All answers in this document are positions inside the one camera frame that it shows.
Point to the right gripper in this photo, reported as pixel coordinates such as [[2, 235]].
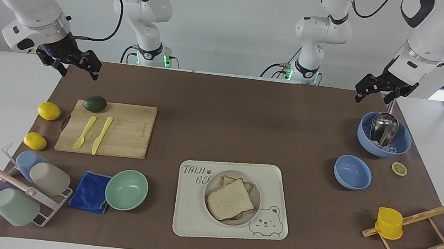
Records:
[[60, 50]]

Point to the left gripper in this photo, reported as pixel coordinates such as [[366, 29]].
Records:
[[401, 87]]

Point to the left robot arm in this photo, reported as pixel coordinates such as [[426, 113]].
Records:
[[437, 36]]

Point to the beige round plate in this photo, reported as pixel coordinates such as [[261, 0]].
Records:
[[257, 191]]

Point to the metal scoop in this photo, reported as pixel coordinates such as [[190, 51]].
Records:
[[384, 128]]

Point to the green avocado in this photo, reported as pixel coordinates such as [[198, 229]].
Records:
[[94, 103]]

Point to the yellow lemon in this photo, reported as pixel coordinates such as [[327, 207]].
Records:
[[48, 111], [35, 141]]

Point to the large blue bowl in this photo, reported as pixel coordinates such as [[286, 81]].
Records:
[[403, 141]]

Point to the ice cubes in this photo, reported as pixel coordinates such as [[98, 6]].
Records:
[[388, 148]]

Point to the yellow plastic fork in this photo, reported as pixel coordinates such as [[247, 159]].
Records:
[[85, 132]]

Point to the yellow plastic knife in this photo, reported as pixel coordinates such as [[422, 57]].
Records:
[[102, 135]]

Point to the lemon slice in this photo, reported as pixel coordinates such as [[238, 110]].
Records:
[[399, 169]]

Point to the wooden cutting board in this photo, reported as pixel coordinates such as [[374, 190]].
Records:
[[125, 130]]

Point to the small blue bowl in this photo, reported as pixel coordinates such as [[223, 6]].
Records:
[[352, 172]]

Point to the blue plastic cup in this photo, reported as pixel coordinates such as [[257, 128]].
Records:
[[25, 160]]

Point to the beige plastic cup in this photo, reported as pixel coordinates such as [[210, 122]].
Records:
[[49, 179]]

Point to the blue cloth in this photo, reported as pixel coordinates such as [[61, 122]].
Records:
[[89, 192]]

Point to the green bowl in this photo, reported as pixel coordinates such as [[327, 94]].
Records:
[[126, 190]]

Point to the white tray with bear print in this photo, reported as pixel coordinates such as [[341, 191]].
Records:
[[271, 188]]

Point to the green plastic cup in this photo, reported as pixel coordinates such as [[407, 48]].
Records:
[[16, 207]]

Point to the bread slice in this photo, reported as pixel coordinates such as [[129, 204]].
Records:
[[231, 200], [227, 180]]

